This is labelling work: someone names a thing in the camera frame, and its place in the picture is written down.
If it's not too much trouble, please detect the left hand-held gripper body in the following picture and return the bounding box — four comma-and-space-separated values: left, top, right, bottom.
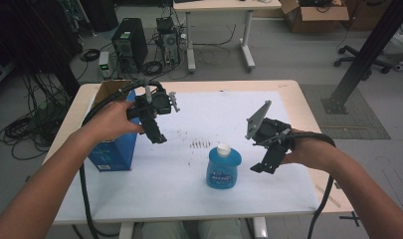
125, 84, 182, 125

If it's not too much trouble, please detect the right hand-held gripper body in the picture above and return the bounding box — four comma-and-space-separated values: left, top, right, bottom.
244, 100, 295, 168

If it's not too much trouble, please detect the blue bottle with white cap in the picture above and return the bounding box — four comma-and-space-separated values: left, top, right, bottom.
206, 142, 243, 190

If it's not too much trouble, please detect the blue cardboard box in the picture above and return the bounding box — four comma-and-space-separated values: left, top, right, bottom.
88, 79, 140, 172

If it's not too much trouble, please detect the person's left hand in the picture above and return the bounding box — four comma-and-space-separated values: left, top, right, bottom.
85, 100, 145, 147

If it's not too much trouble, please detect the person's right hand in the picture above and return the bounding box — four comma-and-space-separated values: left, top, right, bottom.
282, 128, 336, 172

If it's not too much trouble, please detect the white table mat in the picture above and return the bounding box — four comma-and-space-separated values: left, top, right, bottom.
54, 91, 319, 223

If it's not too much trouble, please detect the white table leg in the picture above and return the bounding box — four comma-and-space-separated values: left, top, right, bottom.
253, 217, 269, 239
118, 222, 135, 239

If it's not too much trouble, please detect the small grey power unit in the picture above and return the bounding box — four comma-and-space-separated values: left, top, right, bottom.
99, 51, 111, 80

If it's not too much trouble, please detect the black computer tower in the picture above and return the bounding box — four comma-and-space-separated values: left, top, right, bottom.
111, 18, 149, 74

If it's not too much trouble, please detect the open computer tower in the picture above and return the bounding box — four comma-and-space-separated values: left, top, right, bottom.
155, 16, 182, 68

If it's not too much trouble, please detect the grey floor mat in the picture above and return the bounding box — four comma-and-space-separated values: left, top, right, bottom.
300, 84, 391, 140

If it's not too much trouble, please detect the black tape cross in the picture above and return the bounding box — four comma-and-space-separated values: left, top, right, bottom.
338, 211, 361, 228

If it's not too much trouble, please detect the office chair base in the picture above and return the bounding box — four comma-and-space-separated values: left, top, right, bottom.
333, 45, 394, 75

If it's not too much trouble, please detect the open brown cardboard box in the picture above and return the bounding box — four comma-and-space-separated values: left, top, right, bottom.
280, 0, 350, 34

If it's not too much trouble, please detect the white desk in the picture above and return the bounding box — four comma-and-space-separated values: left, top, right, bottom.
172, 0, 283, 74

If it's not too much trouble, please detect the black curtain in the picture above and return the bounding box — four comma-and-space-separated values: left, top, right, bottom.
0, 0, 84, 98

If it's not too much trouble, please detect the closed brown cardboard box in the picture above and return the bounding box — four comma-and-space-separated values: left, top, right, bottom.
341, 0, 394, 33

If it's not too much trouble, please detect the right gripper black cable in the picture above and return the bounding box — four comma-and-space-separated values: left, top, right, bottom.
288, 131, 336, 239

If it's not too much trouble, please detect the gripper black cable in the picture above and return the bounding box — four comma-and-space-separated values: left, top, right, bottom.
79, 79, 165, 239
288, 131, 336, 239

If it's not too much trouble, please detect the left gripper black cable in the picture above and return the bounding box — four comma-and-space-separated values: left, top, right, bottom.
79, 79, 165, 239

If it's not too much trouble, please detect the loose black floor cable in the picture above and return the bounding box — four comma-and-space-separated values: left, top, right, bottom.
192, 23, 238, 67

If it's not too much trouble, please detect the tangle of black floor cables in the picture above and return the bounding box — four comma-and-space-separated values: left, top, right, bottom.
0, 73, 74, 161

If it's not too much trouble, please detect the black aluminium post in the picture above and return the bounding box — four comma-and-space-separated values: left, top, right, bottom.
321, 0, 403, 116

